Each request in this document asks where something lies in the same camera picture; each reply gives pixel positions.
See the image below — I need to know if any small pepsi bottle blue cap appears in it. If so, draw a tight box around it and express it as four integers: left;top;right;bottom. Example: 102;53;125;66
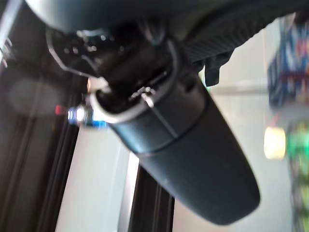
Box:
267;13;309;109

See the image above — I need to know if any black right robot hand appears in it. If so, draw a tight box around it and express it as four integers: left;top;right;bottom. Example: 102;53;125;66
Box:
24;0;309;226

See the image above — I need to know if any green sprite bottle yellow cap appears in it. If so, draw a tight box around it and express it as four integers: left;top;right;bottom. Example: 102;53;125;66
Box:
264;122;309;232

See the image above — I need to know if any water bottle blue label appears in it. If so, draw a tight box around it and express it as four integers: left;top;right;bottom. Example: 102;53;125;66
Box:
55;103;108;128

